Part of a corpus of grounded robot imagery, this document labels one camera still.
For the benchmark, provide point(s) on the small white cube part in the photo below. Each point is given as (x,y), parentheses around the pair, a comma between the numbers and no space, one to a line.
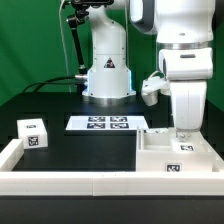
(33,133)

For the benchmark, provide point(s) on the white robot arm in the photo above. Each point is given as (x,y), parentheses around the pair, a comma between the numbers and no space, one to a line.
(175,36)

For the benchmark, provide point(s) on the white cabinet body box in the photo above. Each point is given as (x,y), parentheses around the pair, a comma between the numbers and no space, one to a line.
(153,154)

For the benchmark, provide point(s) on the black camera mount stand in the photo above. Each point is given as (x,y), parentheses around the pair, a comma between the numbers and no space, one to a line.
(78,18)

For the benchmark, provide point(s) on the white fiducial marker sheet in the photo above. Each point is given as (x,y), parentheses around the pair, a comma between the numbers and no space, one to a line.
(107,123)

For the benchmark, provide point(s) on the white U-shaped border frame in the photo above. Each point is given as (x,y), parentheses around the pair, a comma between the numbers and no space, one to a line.
(104,183)

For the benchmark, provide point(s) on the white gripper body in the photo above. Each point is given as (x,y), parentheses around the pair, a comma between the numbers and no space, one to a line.
(187,72)

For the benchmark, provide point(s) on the white cabinet door panel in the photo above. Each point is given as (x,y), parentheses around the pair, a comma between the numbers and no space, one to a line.
(194,143)

